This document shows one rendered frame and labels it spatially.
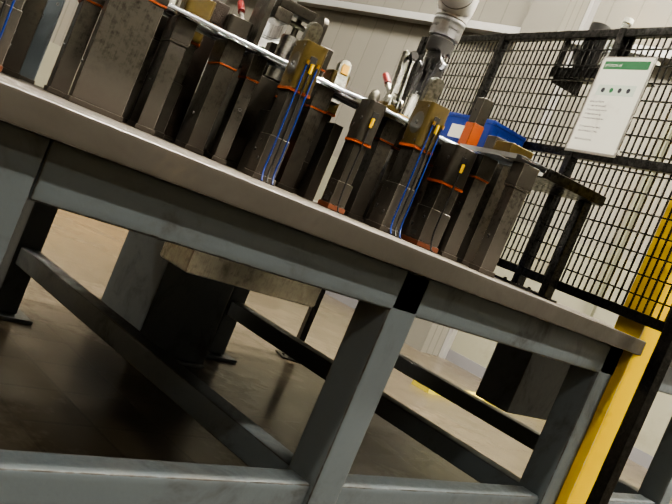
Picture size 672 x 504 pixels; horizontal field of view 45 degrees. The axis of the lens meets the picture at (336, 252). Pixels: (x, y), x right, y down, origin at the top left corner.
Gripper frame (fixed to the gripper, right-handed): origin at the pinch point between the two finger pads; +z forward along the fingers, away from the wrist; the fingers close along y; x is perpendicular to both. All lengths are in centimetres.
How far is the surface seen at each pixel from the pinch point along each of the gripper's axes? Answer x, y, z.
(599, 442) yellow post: 60, 52, 64
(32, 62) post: -94, -30, 29
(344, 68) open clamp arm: -18.2, -14.4, -3.5
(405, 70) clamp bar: 0.4, -15.4, -11.2
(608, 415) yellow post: 59, 53, 57
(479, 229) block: 24.7, 16.4, 24.6
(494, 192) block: 24.5, 16.4, 13.6
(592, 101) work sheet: 54, 2, -26
